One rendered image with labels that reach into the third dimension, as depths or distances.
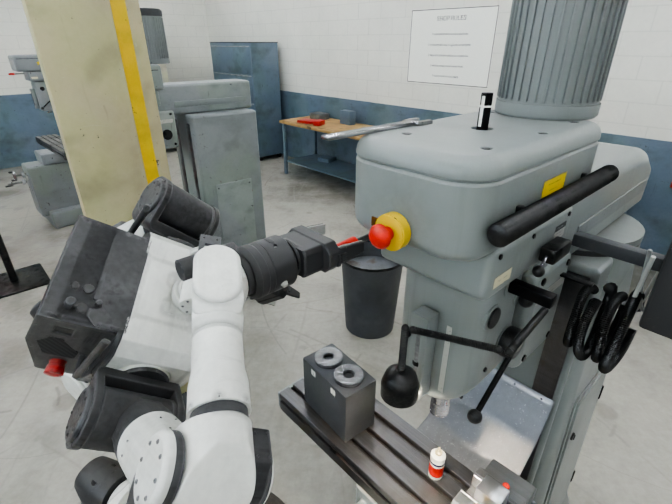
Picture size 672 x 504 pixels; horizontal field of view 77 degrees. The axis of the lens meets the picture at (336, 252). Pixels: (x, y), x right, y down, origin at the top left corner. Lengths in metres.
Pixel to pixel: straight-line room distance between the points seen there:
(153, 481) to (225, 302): 0.21
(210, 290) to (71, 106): 1.67
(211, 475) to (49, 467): 2.46
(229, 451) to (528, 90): 0.80
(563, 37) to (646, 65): 4.12
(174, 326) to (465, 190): 0.54
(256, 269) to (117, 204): 1.68
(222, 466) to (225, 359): 0.12
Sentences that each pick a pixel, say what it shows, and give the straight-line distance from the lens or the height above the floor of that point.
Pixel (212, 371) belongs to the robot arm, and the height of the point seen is 1.69.
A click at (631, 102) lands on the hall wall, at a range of 5.07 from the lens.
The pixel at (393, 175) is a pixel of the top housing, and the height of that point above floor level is 1.85.
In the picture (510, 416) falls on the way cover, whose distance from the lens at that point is 1.49.
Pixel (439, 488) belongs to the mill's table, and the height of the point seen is 0.92.
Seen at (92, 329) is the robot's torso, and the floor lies 1.62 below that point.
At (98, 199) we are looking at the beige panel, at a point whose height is 1.37.
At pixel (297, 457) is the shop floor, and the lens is 2.55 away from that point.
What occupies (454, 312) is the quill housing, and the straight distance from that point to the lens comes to 0.84.
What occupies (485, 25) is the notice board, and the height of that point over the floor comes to 2.18.
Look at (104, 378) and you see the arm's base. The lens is 0.77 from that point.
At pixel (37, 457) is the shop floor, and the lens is 3.02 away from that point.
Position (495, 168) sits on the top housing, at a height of 1.88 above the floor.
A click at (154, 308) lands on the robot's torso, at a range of 0.81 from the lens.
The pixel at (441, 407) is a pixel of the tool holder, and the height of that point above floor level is 1.24.
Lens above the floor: 2.03
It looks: 27 degrees down
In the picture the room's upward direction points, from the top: straight up
